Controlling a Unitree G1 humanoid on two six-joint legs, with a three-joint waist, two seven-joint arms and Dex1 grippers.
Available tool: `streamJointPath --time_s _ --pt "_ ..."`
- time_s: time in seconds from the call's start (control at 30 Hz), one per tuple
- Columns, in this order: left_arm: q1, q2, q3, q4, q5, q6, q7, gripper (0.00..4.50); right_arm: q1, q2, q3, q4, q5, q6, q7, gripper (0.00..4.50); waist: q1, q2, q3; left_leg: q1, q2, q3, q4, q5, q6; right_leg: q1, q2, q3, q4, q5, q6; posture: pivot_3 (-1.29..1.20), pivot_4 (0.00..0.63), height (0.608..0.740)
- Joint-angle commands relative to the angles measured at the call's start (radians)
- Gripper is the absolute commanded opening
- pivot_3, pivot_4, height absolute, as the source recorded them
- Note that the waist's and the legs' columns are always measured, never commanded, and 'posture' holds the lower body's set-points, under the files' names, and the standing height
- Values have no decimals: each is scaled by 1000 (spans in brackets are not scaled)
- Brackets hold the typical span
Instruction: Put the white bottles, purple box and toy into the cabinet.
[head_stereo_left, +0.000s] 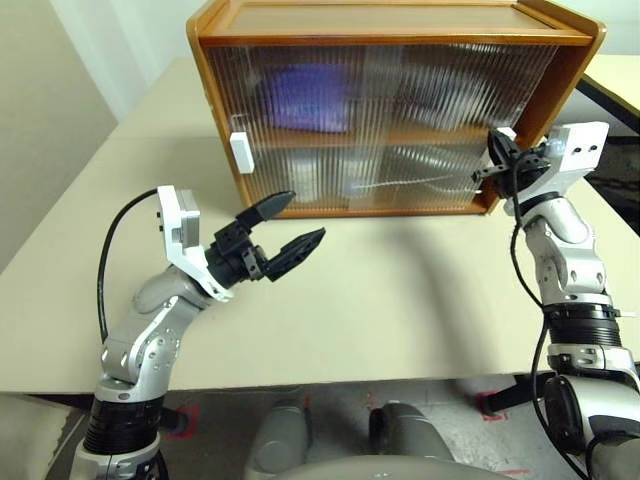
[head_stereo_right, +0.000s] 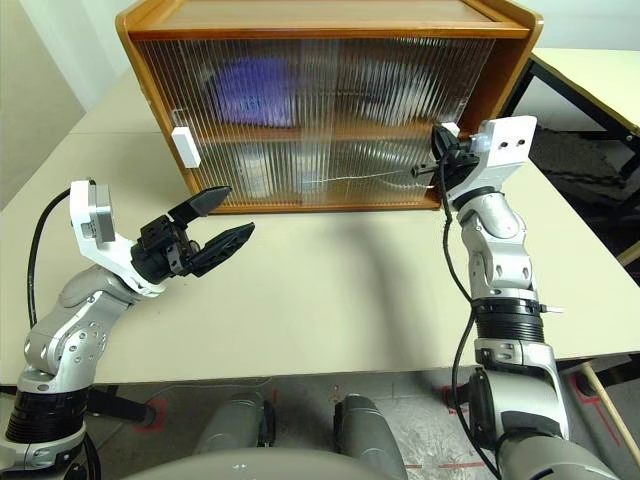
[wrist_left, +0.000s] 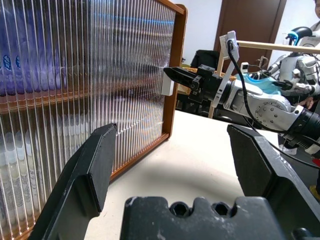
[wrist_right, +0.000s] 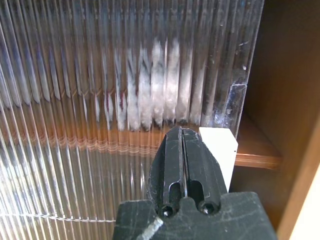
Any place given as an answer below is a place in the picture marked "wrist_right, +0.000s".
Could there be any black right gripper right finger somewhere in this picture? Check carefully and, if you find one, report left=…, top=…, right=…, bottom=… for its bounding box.
left=181, top=127, right=224, bottom=209

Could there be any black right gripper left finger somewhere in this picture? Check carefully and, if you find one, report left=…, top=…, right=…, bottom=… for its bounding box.
left=148, top=126, right=186, bottom=209

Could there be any white door handle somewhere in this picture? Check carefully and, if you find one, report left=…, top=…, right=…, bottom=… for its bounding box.
left=198, top=126, right=238, bottom=193

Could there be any white plush bear toy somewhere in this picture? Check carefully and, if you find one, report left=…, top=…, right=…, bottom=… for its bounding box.
left=93, top=37, right=208, bottom=132

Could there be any ribbed glass sliding door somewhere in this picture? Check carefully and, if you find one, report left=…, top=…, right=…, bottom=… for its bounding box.
left=0, top=0, right=266, bottom=240

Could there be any wooden shelf board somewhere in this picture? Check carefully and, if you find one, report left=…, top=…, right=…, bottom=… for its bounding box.
left=0, top=87, right=285, bottom=171

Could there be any wooden cabinet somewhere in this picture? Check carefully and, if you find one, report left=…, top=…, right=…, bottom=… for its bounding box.
left=229, top=0, right=320, bottom=240

